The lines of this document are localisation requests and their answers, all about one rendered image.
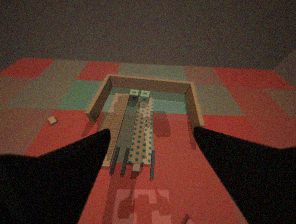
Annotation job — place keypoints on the tan strip with teal polka dots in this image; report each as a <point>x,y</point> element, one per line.
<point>140,151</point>

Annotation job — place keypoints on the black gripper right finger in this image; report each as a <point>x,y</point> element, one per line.
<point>260,179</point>

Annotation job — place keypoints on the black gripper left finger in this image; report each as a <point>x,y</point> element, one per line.
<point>52,188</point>

